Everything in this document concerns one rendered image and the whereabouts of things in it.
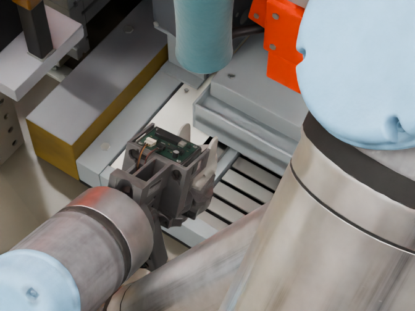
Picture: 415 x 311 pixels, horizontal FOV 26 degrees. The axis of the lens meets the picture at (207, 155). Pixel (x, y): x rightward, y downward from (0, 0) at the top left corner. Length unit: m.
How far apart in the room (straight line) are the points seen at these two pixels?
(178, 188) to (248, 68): 0.85
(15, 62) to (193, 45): 0.31
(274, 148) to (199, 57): 0.39
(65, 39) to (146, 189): 0.67
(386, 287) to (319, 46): 0.12
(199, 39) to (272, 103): 0.39
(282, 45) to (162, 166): 0.56
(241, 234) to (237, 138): 1.01
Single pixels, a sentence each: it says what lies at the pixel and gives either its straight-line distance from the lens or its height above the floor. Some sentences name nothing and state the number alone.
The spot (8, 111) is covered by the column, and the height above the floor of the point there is 0.12.
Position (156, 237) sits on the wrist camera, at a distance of 0.93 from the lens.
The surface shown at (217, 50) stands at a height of 0.53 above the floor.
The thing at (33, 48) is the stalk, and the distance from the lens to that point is 1.45.
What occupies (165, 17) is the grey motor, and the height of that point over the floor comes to 0.30.
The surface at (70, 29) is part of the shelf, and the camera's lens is 1.50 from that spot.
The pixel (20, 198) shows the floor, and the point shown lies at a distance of 1.86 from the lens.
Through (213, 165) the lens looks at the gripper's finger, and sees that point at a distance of 1.01.
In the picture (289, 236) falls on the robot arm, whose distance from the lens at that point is 0.47.
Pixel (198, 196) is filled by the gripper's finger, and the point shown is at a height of 0.73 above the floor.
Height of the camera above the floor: 1.55
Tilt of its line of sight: 56 degrees down
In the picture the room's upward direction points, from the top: straight up
